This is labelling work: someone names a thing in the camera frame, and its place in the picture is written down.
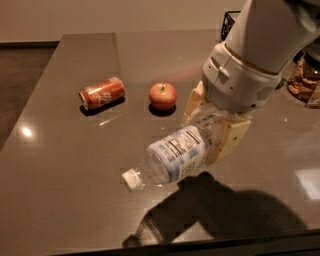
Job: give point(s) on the jar of brown snacks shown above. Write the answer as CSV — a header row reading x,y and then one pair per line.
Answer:
x,y
304,84

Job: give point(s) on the orange soda can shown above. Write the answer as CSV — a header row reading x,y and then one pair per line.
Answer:
x,y
101,93

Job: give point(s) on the black wire basket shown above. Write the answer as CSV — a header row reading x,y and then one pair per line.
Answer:
x,y
228,22

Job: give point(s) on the red apple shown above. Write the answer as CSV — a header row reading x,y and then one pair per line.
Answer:
x,y
162,96

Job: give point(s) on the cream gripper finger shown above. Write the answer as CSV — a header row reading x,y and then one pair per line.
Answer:
x,y
196,106
226,135

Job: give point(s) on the blue label plastic bottle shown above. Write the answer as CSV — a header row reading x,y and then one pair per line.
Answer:
x,y
174,156

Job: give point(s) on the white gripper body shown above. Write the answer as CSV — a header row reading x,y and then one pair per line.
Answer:
x,y
240,82

